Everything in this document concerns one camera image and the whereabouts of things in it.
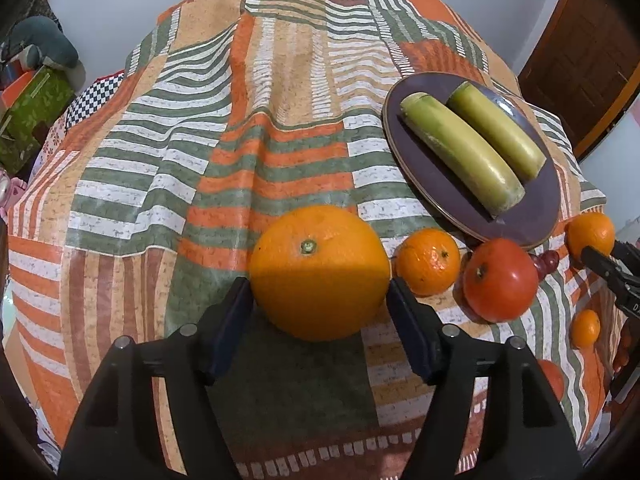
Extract large orange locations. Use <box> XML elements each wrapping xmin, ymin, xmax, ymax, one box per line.
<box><xmin>248</xmin><ymin>205</ymin><xmax>392</xmax><ymax>343</ymax></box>

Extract dark purple plate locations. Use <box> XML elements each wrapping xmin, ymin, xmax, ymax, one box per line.
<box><xmin>382</xmin><ymin>72</ymin><xmax>562</xmax><ymax>250</ymax></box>

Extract checkered cloth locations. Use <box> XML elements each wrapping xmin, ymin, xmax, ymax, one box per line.
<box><xmin>65</xmin><ymin>71</ymin><xmax>125</xmax><ymax>128</ymax></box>

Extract striped patchwork tablecloth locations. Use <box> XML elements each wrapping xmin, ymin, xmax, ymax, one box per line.
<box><xmin>7</xmin><ymin>0</ymin><xmax>608</xmax><ymax>480</ymax></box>

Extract long green zucchini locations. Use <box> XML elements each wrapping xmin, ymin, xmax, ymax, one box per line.
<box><xmin>399</xmin><ymin>92</ymin><xmax>526</xmax><ymax>218</ymax></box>

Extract red tomato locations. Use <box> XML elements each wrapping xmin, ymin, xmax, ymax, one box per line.
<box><xmin>462</xmin><ymin>238</ymin><xmax>540</xmax><ymax>323</ymax></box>

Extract wooden door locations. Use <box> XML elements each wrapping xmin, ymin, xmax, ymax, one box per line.
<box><xmin>517</xmin><ymin>0</ymin><xmax>640</xmax><ymax>158</ymax></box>

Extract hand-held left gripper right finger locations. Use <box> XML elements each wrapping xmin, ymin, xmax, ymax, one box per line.
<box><xmin>387</xmin><ymin>276</ymin><xmax>584</xmax><ymax>480</ymax></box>

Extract green patterned box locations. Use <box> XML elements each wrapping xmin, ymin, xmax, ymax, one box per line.
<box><xmin>0</xmin><ymin>67</ymin><xmax>76</xmax><ymax>171</ymax></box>

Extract pink cloth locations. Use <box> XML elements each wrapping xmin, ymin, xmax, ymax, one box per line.
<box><xmin>0</xmin><ymin>165</ymin><xmax>27</xmax><ymax>222</ymax></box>

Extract short green zucchini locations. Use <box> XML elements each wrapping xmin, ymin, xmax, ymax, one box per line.
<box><xmin>446</xmin><ymin>81</ymin><xmax>547</xmax><ymax>181</ymax></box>

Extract red grapes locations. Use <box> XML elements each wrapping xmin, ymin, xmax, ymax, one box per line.
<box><xmin>530</xmin><ymin>249</ymin><xmax>560</xmax><ymax>278</ymax></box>

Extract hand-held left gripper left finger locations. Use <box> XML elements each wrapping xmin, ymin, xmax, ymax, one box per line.
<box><xmin>57</xmin><ymin>276</ymin><xmax>254</xmax><ymax>480</ymax></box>

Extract small mandarin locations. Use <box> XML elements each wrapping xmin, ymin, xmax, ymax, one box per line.
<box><xmin>571</xmin><ymin>309</ymin><xmax>601</xmax><ymax>350</ymax></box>

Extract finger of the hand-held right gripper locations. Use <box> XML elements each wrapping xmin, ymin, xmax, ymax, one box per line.
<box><xmin>580</xmin><ymin>240</ymin><xmax>640</xmax><ymax>319</ymax></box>

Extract medium mandarin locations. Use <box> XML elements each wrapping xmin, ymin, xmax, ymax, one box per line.
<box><xmin>395</xmin><ymin>228</ymin><xmax>462</xmax><ymax>297</ymax></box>

